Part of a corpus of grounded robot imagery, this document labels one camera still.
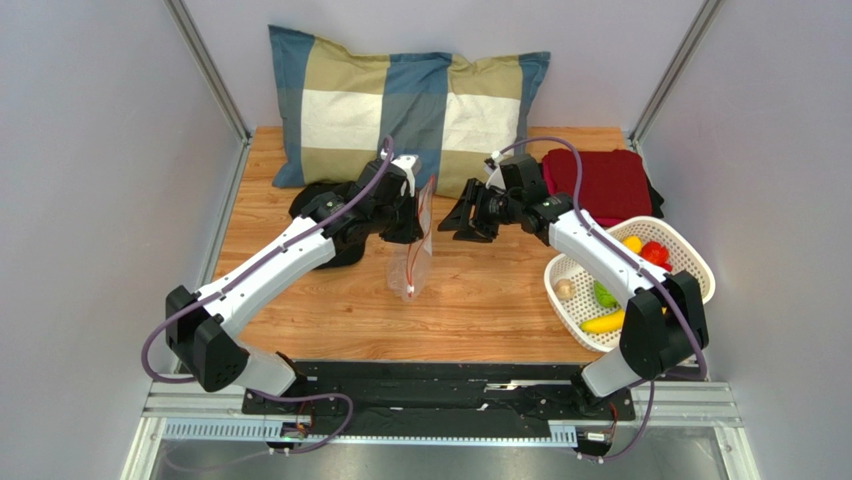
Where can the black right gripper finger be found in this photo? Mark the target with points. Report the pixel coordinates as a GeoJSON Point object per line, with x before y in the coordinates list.
{"type": "Point", "coordinates": [458, 218]}
{"type": "Point", "coordinates": [477, 231]}

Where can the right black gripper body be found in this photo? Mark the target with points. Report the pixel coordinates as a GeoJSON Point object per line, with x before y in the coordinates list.
{"type": "Point", "coordinates": [482, 212]}

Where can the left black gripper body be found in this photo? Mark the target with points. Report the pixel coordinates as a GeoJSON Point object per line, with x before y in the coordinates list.
{"type": "Point", "coordinates": [397, 224]}

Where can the clear zip top bag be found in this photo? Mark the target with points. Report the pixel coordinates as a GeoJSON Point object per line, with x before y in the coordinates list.
{"type": "Point", "coordinates": [409, 266]}

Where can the green toy vegetable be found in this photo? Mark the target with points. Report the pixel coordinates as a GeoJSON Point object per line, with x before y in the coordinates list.
{"type": "Point", "coordinates": [604, 297]}

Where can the yellow toy mango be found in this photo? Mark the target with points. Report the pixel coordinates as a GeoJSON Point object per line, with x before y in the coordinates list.
{"type": "Point", "coordinates": [633, 243]}

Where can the red toy bell pepper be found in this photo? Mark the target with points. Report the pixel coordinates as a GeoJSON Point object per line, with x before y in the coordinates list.
{"type": "Point", "coordinates": [656, 254]}

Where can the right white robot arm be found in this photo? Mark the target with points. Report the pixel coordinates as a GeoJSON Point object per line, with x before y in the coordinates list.
{"type": "Point", "coordinates": [664, 323]}

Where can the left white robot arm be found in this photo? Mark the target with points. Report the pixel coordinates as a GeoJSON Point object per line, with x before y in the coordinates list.
{"type": "Point", "coordinates": [203, 327]}

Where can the beige toy garlic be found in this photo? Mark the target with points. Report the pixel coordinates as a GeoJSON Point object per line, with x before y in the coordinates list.
{"type": "Point", "coordinates": [564, 289]}

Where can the dark red folded cloth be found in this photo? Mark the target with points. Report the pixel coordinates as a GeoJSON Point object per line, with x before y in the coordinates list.
{"type": "Point", "coordinates": [602, 186]}

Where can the checkered blue beige pillow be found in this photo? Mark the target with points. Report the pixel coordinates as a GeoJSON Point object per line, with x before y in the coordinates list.
{"type": "Point", "coordinates": [337, 107]}

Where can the white perforated plastic basket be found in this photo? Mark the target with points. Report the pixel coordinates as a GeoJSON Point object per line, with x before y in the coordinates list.
{"type": "Point", "coordinates": [583, 306]}

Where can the yellow toy banana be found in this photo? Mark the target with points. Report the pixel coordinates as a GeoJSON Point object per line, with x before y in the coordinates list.
{"type": "Point", "coordinates": [605, 324]}

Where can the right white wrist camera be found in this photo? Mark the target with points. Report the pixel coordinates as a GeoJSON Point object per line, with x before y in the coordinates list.
{"type": "Point", "coordinates": [495, 180]}

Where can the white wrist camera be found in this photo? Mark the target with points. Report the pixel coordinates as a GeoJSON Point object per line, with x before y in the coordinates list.
{"type": "Point", "coordinates": [495, 180]}
{"type": "Point", "coordinates": [409, 166]}

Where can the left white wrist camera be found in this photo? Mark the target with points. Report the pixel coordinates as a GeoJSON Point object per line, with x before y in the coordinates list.
{"type": "Point", "coordinates": [409, 166]}

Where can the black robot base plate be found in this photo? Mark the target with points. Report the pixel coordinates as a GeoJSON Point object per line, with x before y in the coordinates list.
{"type": "Point", "coordinates": [440, 400]}

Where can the aluminium frame rail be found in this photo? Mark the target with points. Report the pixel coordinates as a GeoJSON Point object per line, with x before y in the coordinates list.
{"type": "Point", "coordinates": [683, 430]}

